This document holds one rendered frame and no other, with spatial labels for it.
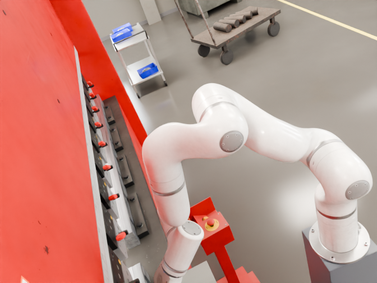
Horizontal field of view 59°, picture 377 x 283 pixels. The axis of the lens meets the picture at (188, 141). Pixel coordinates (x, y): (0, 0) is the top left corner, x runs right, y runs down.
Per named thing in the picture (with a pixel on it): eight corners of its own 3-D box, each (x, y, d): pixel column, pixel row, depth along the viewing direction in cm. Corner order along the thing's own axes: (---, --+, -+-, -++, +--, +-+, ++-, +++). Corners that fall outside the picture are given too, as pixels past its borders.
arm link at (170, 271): (160, 249, 106) (157, 255, 107) (168, 271, 99) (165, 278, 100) (184, 249, 109) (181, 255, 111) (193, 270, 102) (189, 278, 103)
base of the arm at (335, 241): (346, 209, 123) (344, 173, 112) (383, 250, 107) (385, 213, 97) (299, 229, 123) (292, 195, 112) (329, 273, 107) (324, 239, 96)
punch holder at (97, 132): (104, 144, 178) (88, 119, 169) (88, 151, 178) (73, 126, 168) (101, 131, 191) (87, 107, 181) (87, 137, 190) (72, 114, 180)
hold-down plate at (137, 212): (150, 234, 160) (147, 230, 158) (139, 239, 159) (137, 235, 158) (138, 195, 184) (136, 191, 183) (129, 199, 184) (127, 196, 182)
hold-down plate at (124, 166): (134, 184, 192) (132, 181, 191) (125, 188, 192) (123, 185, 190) (126, 156, 217) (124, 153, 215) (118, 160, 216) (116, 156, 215)
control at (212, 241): (234, 240, 168) (226, 217, 158) (207, 255, 166) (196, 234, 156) (217, 214, 184) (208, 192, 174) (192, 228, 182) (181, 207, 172)
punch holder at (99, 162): (113, 189, 146) (96, 162, 136) (95, 198, 145) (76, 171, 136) (109, 170, 158) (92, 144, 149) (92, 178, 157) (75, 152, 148)
